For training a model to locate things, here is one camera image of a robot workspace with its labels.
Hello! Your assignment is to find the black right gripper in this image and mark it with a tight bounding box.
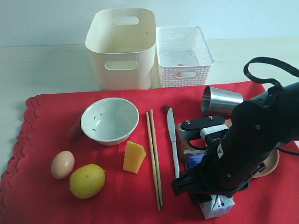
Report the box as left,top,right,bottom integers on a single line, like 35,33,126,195
171,126,280,204

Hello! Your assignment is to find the blue white milk carton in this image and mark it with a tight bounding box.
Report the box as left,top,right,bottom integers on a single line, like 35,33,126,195
186,153,235,220

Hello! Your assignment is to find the yellow cheese wedge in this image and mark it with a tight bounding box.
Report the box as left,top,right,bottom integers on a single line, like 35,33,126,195
123,141,146,174

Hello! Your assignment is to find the stainless steel cup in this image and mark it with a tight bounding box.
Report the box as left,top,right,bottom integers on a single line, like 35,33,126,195
201,85,243,117

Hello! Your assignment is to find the yellow lemon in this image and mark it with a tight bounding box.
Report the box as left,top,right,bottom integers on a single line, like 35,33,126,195
69,164,106,199

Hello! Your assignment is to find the fried chicken nugget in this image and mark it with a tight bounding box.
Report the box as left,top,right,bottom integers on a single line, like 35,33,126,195
176,63,184,77

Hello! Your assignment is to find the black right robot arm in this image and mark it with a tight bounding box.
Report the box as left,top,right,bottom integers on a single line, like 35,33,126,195
171,83,299,202

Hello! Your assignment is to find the dark wooden spoon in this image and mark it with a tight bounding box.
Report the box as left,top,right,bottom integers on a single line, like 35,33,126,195
164,105,205,163

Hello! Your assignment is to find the left wooden chopstick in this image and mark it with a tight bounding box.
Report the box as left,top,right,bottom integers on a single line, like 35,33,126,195
145,112,161,212

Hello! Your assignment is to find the silver table knife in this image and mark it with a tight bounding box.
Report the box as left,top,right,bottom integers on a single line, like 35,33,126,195
167,108,180,178

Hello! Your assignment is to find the brown wooden plate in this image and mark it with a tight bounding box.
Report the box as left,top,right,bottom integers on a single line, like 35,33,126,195
224,119,280,179

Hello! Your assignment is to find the red scalloped tablecloth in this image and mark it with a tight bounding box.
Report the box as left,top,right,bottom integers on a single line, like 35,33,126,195
0,86,299,224

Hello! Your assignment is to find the white ceramic bowl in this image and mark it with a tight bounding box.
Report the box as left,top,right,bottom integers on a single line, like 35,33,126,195
80,98,139,146

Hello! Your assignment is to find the white perforated plastic basket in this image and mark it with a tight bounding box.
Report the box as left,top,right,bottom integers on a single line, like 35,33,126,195
156,26,215,88

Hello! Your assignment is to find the brown egg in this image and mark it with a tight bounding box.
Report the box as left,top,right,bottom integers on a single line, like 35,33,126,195
50,150,75,180

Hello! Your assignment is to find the cream plastic bin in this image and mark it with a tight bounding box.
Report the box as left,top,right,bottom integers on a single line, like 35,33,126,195
85,8,156,90

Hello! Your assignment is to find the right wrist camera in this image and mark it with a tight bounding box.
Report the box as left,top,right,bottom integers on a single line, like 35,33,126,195
178,115,228,140

